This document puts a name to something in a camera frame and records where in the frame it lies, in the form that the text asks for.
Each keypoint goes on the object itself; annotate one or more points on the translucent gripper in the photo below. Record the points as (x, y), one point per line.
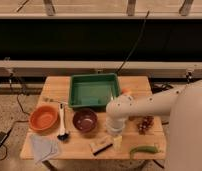
(115, 128)

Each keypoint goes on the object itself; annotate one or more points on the wooden board eraser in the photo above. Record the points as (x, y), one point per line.
(101, 144)

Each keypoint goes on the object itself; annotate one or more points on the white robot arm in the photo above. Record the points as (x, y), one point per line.
(183, 105)

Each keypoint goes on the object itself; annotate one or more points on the green plastic tray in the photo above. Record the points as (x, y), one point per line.
(93, 90)

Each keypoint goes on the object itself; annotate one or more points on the dark brown bowl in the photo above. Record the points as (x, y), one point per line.
(85, 120)

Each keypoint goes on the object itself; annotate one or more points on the bunch of dark grapes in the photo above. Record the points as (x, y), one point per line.
(146, 123)

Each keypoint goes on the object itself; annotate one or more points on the orange peach fruit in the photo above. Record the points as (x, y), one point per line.
(126, 91)

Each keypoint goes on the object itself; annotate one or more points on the green chili pepper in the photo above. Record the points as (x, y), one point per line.
(145, 149)

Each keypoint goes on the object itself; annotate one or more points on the orange bowl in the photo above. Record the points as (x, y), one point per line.
(43, 118)

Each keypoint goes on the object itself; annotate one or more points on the grey cloth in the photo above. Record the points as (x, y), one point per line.
(43, 148)

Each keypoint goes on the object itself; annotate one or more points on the black adapter on floor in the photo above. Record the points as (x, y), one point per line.
(3, 137)

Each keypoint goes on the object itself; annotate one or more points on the white-handled brush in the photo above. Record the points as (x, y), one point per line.
(63, 132)

